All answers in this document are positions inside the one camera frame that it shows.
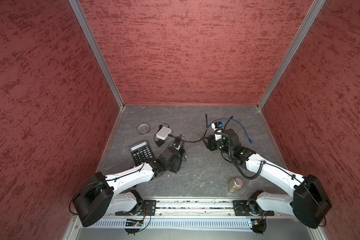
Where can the white network switch box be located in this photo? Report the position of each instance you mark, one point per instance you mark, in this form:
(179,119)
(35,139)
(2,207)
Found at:
(163,133)

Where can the white slotted cable duct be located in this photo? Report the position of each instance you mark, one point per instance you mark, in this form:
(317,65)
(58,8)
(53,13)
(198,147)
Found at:
(179,224)

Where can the black power adapter with cable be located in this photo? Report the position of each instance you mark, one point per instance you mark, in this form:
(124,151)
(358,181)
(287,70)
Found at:
(160,142)

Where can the black desk calculator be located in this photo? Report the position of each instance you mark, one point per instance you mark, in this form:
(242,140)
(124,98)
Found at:
(141,152)

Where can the amber glass jar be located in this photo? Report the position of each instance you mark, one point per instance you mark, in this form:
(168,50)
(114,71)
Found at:
(235,185)

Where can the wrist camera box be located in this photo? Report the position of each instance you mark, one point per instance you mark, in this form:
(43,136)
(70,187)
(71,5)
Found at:
(218,128)
(178,144)

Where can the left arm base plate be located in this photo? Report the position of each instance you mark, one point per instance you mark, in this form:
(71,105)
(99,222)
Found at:
(142,208)

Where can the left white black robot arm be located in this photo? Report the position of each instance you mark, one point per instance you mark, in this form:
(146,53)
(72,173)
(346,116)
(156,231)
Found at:
(107,195)

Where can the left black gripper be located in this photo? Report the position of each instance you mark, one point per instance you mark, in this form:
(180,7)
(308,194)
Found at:
(177,165)

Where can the brown tape roll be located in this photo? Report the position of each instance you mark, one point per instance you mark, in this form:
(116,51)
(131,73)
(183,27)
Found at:
(143,128)

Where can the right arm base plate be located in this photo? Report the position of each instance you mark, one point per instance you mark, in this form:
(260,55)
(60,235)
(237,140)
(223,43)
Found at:
(241,208)

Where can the right metal frame post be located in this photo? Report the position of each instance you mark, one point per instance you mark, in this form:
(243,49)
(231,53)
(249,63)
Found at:
(305,26)

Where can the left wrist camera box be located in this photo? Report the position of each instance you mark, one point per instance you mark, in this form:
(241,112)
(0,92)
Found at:
(178,144)

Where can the left metal frame post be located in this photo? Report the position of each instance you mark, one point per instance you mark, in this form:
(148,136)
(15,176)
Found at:
(83,22)

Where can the metal frame post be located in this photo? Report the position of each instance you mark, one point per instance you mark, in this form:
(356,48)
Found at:
(83,22)
(305,26)

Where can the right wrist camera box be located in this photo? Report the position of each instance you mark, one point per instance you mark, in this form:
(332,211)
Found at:
(218,128)

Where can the aluminium front rail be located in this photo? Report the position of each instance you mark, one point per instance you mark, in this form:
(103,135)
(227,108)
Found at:
(195,207)

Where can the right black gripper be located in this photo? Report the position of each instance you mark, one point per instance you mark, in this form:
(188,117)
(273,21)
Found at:
(211,142)

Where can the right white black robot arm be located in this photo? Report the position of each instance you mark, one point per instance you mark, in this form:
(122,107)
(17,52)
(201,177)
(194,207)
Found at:
(304,196)

